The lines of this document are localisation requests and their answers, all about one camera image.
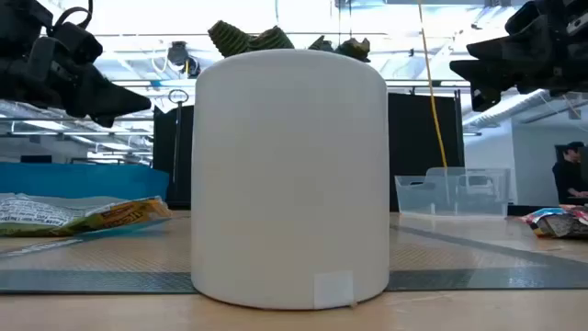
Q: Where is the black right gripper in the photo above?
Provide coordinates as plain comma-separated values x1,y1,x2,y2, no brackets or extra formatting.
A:
448,0,588,113

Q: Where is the silver blue granola bar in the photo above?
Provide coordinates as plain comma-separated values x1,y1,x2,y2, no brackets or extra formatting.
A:
0,192,174,238

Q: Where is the red blue granola bar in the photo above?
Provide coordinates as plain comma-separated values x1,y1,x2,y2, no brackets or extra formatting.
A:
532,214,588,239
521,205,588,226

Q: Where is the grey-bordered silicone baking mat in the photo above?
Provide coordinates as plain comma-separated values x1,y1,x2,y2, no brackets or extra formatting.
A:
0,213,588,295

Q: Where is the yellow hanging cable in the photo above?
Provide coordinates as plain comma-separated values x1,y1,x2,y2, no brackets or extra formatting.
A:
416,0,449,169

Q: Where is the clear plastic bin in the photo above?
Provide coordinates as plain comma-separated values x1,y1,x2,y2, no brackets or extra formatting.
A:
393,165,512,218

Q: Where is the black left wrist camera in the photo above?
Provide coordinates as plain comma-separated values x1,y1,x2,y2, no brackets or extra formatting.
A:
51,20,105,66

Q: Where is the teal plastic bin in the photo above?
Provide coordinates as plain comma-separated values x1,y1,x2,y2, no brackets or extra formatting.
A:
0,161,170,201

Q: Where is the white pot with succulent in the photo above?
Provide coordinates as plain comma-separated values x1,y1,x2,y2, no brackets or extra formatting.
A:
190,19,391,310

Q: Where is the black partition panel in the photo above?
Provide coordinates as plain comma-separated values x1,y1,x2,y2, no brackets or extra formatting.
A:
153,90,465,212

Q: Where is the person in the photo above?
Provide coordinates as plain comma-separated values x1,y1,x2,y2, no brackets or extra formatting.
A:
551,141,588,206

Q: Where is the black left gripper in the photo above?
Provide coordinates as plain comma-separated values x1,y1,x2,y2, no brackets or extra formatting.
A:
0,0,153,129

